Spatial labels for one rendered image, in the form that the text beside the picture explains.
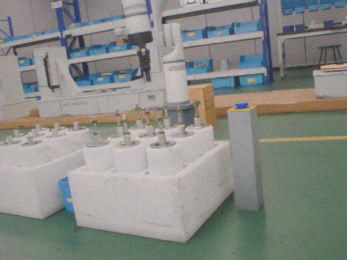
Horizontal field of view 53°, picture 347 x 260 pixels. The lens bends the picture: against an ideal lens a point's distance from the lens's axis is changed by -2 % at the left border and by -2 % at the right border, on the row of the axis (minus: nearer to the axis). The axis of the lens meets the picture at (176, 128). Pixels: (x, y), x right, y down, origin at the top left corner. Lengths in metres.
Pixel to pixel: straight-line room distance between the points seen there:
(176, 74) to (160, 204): 0.65
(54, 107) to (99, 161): 2.71
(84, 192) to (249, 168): 0.50
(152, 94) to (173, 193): 2.28
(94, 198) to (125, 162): 0.15
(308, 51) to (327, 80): 6.36
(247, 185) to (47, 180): 0.68
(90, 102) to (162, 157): 2.59
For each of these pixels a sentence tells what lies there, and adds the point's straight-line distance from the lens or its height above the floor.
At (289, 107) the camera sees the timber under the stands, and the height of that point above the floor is 0.04.
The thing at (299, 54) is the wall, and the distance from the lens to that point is 9.19.
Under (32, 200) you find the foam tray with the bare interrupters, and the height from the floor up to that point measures 0.07.
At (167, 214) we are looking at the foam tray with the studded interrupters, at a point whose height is 0.08.
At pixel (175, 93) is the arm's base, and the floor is 0.35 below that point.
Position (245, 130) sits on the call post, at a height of 0.25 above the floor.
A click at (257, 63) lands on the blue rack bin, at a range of 5.56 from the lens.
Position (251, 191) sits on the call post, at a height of 0.06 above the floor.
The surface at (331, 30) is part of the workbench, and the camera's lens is 6.19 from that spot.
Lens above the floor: 0.47
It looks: 10 degrees down
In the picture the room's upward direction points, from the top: 7 degrees counter-clockwise
